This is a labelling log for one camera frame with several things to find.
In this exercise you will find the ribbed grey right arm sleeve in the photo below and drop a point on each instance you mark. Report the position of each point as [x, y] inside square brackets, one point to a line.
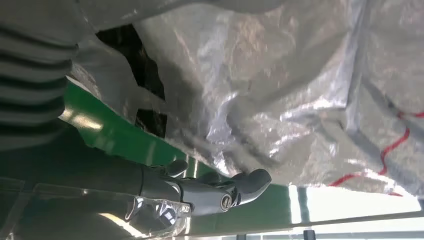
[30, 66]

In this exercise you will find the grey conveyor side rail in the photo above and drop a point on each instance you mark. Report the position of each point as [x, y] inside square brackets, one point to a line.
[364, 217]

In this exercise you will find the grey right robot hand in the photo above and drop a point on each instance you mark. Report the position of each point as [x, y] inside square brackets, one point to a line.
[82, 185]

